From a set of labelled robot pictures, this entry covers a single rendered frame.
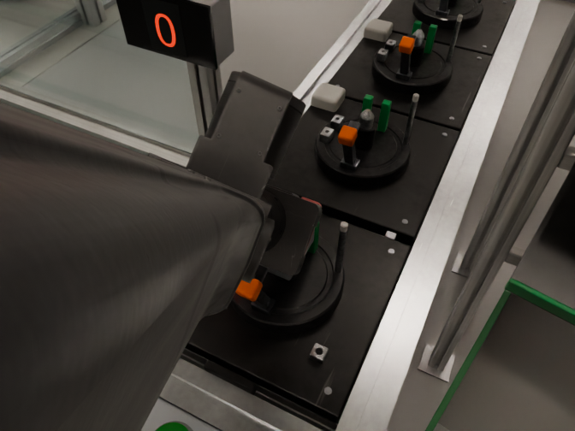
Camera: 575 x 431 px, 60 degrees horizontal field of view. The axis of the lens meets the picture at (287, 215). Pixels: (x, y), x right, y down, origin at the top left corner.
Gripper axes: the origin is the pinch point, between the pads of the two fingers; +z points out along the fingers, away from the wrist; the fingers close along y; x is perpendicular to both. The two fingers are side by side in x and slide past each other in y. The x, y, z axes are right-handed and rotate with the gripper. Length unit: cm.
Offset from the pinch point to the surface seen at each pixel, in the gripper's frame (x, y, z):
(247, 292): 7.0, -0.4, -5.1
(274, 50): -32, 34, 57
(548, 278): -4.0, -22.3, -12.9
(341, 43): -34, 15, 45
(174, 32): -15.0, 17.9, -3.4
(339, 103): -19.6, 7.4, 30.0
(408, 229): -4.0, -10.9, 17.4
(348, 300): 6.3, -7.9, 8.5
